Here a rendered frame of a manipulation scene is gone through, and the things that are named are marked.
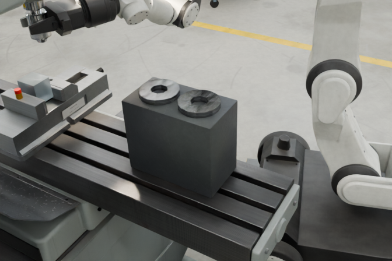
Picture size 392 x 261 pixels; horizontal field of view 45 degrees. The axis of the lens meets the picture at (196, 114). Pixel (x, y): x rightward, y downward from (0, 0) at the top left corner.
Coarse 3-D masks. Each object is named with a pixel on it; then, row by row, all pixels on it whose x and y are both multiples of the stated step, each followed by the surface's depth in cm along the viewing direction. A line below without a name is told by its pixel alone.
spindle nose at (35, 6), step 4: (28, 4) 104; (32, 4) 104; (36, 4) 104; (40, 4) 105; (44, 4) 106; (24, 8) 105; (28, 8) 104; (32, 8) 104; (36, 8) 105; (40, 8) 105
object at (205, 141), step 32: (128, 96) 103; (160, 96) 101; (192, 96) 100; (128, 128) 106; (160, 128) 100; (192, 128) 95; (224, 128) 98; (160, 160) 105; (192, 160) 100; (224, 160) 103
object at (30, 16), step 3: (42, 9) 108; (27, 12) 107; (39, 12) 107; (42, 12) 107; (45, 12) 107; (27, 15) 106; (30, 15) 105; (33, 15) 105; (36, 15) 105; (39, 15) 106; (42, 15) 106; (45, 15) 107; (27, 18) 106; (30, 18) 106; (33, 18) 106; (36, 18) 106; (39, 18) 106
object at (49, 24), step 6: (48, 18) 107; (54, 18) 107; (36, 24) 105; (42, 24) 106; (48, 24) 107; (54, 24) 107; (30, 30) 105; (36, 30) 106; (42, 30) 107; (48, 30) 108; (54, 30) 108
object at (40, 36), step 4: (28, 20) 106; (32, 20) 106; (36, 20) 106; (40, 20) 106; (28, 24) 107; (48, 32) 109; (32, 36) 108; (36, 36) 108; (40, 36) 108; (44, 36) 109; (48, 36) 109
